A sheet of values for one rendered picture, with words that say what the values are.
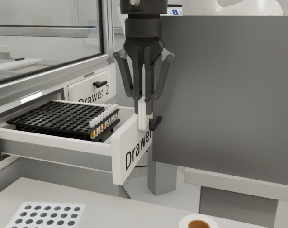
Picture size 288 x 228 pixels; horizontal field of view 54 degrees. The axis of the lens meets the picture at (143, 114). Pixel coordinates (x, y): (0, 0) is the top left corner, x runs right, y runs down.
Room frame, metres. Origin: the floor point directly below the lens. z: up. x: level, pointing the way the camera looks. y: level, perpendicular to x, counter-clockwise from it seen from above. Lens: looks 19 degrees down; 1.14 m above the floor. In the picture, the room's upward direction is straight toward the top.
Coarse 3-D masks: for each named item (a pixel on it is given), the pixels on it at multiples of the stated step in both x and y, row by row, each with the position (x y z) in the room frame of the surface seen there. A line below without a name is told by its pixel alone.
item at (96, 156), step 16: (16, 112) 0.72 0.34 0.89; (128, 112) 0.75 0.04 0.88; (0, 128) 0.60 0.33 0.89; (0, 144) 0.59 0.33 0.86; (16, 144) 0.58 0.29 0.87; (32, 144) 0.56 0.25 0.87; (48, 144) 0.55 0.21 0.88; (64, 144) 0.54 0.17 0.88; (80, 144) 0.53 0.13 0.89; (96, 144) 0.52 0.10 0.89; (48, 160) 0.55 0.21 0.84; (64, 160) 0.54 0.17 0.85; (80, 160) 0.53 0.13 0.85; (96, 160) 0.51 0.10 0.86
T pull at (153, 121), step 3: (156, 117) 0.63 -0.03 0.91; (159, 117) 0.63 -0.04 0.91; (150, 120) 0.61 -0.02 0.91; (153, 120) 0.61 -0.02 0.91; (156, 120) 0.61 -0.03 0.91; (159, 120) 0.62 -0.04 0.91; (150, 123) 0.60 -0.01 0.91; (153, 123) 0.59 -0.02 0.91; (156, 123) 0.59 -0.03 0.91; (159, 123) 0.62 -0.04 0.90; (150, 126) 0.58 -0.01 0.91; (153, 126) 0.57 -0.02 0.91; (156, 126) 0.59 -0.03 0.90; (150, 129) 0.57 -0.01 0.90; (153, 129) 0.57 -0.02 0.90
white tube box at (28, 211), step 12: (24, 204) 0.46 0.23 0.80; (36, 204) 0.46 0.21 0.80; (48, 204) 0.46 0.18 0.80; (60, 204) 0.46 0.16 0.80; (72, 204) 0.45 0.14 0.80; (84, 204) 0.45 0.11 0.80; (24, 216) 0.42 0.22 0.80; (36, 216) 0.42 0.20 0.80; (48, 216) 0.42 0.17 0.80; (60, 216) 0.42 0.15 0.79; (72, 216) 0.43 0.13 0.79; (84, 216) 0.44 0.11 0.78
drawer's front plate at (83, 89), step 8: (104, 72) 1.10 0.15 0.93; (88, 80) 0.97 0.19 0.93; (96, 80) 1.03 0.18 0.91; (104, 80) 1.09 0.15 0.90; (72, 88) 0.87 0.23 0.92; (80, 88) 0.92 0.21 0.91; (88, 88) 0.96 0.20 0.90; (96, 88) 1.02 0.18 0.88; (104, 88) 1.09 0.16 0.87; (72, 96) 0.87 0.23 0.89; (80, 96) 0.91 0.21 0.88; (88, 96) 0.96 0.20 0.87; (104, 96) 1.08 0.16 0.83
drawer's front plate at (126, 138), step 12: (132, 120) 0.56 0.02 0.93; (120, 132) 0.50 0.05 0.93; (132, 132) 0.55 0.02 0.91; (144, 132) 0.63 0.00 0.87; (120, 144) 0.48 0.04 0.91; (132, 144) 0.55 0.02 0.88; (120, 156) 0.48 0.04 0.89; (120, 168) 0.48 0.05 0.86; (132, 168) 0.55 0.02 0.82; (120, 180) 0.48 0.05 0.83
